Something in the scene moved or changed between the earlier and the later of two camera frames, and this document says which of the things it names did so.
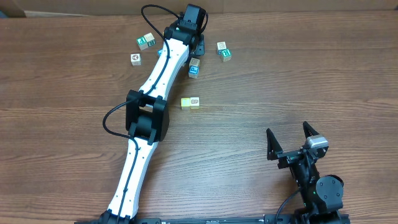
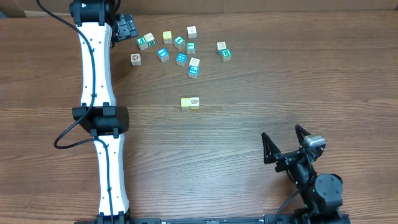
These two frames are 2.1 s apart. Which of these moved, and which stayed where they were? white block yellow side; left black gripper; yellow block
Moved: left black gripper
Stayed: white block yellow side; yellow block
